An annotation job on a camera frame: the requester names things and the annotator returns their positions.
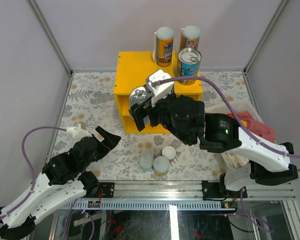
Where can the yellow wooden shelf cabinet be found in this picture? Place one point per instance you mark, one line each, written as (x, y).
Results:
(133, 67)

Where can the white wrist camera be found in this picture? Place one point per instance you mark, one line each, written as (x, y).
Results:
(78, 132)
(159, 86)

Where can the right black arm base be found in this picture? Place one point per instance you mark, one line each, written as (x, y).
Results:
(215, 188)

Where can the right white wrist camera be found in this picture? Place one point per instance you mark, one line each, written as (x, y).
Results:
(159, 86)

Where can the lidded can white lid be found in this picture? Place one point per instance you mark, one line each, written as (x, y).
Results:
(169, 152)

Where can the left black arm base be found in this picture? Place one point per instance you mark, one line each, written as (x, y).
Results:
(102, 187)

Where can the patterned white cloth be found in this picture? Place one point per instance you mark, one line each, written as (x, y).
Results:
(234, 161)

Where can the tall can with plastic lid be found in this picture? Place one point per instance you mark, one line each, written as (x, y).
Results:
(190, 37)

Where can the white plastic basket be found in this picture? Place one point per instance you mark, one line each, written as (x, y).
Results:
(238, 106)

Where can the lidded can yellow label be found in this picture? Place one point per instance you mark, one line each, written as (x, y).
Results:
(161, 165)

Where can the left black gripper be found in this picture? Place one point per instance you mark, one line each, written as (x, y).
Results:
(111, 141)

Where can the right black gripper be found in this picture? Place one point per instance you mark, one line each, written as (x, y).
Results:
(138, 113)

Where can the aluminium front rail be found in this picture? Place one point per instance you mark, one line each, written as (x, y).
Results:
(192, 190)

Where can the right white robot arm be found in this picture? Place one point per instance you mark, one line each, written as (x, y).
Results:
(187, 120)

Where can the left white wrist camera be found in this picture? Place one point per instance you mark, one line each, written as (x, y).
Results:
(78, 132)

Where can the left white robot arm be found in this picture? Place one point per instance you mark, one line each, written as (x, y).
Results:
(62, 180)

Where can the pink cloth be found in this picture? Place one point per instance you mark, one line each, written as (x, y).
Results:
(256, 127)

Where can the silver pull-tab can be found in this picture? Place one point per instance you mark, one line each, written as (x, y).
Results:
(188, 62)
(138, 96)

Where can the lidded can grey lid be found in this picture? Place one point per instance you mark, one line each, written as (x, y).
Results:
(146, 161)

